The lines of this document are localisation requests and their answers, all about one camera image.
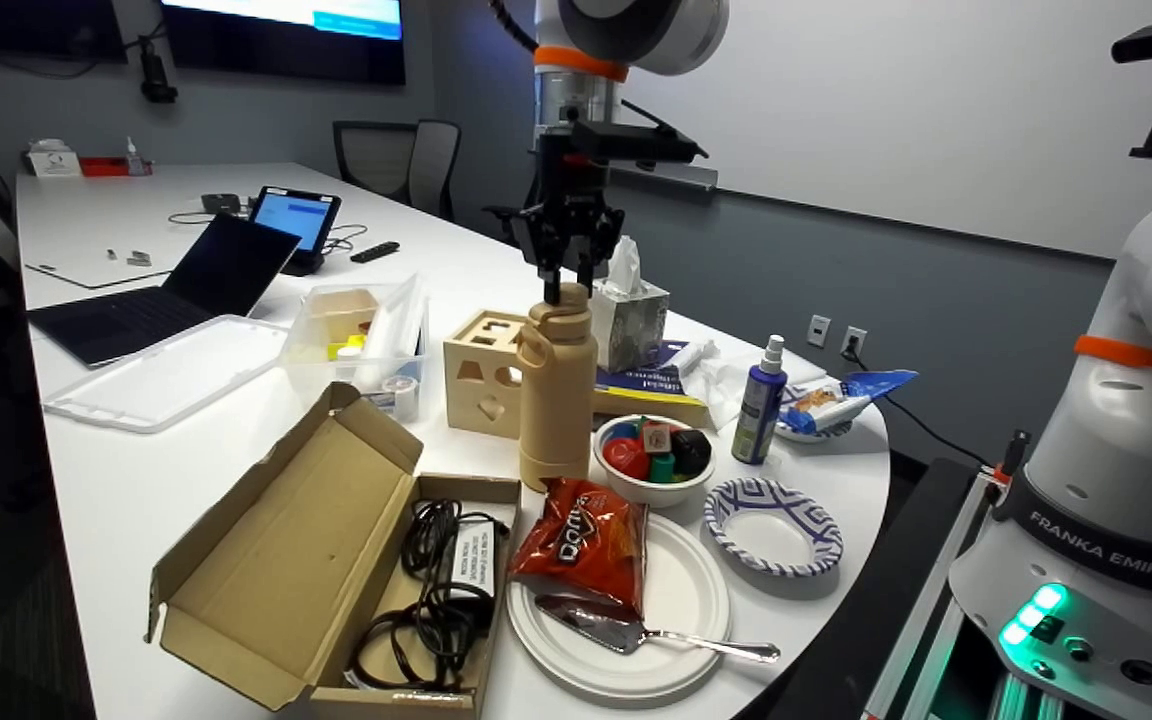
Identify black tablet on stand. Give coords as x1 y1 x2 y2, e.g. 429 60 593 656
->
250 183 341 276

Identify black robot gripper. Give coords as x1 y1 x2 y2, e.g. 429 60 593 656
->
503 120 699 305

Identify open cardboard box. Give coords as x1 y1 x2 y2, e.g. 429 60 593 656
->
142 385 521 720

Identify wall monitor screen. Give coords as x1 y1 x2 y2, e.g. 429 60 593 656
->
161 0 404 89

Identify blue snack bag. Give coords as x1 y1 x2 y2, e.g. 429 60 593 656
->
780 369 915 436

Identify grey office chair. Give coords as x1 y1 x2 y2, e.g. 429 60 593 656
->
409 120 461 216
330 120 417 202

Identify black remote control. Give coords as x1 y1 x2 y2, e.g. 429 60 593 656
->
347 239 400 264

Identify red box on table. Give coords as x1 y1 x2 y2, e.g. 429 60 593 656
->
81 156 126 176

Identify wooden shape sorter box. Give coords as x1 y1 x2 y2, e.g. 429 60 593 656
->
443 311 523 442

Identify plain white paper plate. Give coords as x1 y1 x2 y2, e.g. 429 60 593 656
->
506 515 730 703

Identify metal spoon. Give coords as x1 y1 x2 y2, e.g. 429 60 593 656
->
537 596 780 661

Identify white bowl of blocks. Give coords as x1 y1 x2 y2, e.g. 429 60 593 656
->
593 413 712 508

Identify black laptop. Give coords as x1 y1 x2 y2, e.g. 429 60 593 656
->
29 216 294 363

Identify clear plastic container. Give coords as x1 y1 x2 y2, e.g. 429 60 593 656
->
278 276 429 422

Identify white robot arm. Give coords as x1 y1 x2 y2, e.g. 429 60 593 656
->
486 0 729 305

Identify red chip bag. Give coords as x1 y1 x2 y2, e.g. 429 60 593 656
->
512 482 649 616

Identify black cables in box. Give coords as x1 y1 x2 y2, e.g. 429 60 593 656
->
343 495 512 695

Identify blue spray bottle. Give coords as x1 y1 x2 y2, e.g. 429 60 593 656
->
730 338 789 466

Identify blue book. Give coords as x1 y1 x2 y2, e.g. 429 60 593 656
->
595 339 683 395

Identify blue patterned paper plate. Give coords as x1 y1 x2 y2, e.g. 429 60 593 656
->
705 478 842 580

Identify grey tissue box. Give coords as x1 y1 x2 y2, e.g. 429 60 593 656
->
593 237 666 372

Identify tan water bottle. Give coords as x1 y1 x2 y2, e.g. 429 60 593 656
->
515 285 595 490

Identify yellow marker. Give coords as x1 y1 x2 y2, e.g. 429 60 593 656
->
593 389 708 418

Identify white crumpled cloth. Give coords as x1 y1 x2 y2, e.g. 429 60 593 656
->
671 338 756 423

